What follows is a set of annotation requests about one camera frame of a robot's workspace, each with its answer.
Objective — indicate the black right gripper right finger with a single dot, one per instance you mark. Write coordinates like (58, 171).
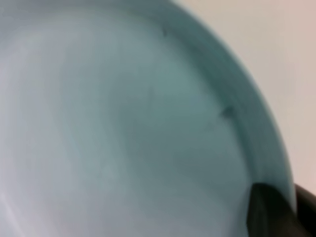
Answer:
(306, 209)

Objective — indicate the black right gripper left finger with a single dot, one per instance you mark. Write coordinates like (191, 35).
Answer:
(270, 215)

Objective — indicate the light blue round plate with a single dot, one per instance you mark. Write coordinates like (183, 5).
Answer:
(127, 118)

